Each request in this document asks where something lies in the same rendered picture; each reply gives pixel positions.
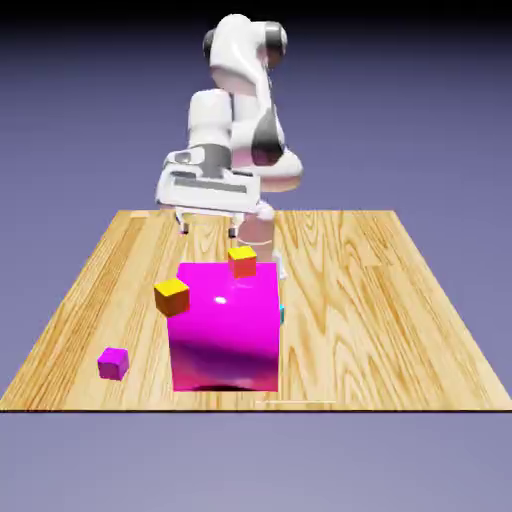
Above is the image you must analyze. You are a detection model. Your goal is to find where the small yellow cube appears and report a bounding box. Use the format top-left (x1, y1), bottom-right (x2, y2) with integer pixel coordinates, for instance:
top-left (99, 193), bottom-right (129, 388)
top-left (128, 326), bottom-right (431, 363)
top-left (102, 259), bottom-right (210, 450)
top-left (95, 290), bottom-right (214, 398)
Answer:
top-left (227, 245), bottom-right (258, 280)

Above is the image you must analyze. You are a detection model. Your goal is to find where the large magenta box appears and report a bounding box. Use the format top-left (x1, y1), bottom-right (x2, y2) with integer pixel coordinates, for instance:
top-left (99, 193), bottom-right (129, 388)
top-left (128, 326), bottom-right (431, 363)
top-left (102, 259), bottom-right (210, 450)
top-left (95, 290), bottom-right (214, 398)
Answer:
top-left (166, 261), bottom-right (280, 393)

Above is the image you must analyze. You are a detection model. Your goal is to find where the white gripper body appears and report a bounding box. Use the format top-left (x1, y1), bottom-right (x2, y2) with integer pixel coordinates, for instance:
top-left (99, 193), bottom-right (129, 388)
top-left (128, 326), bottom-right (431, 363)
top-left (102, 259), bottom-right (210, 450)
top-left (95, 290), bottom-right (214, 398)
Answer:
top-left (154, 169), bottom-right (261, 215)

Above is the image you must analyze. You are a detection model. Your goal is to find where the small magenta cube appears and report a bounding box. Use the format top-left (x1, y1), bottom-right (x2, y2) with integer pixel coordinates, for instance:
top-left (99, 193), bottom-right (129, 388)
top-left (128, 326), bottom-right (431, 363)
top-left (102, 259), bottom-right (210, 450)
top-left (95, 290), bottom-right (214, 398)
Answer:
top-left (97, 346), bottom-right (130, 382)

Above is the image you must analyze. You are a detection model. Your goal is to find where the small orange cube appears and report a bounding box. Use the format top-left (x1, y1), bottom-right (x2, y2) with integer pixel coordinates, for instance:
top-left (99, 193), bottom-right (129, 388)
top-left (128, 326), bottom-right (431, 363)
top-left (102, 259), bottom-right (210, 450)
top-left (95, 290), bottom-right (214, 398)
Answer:
top-left (153, 277), bottom-right (191, 318)

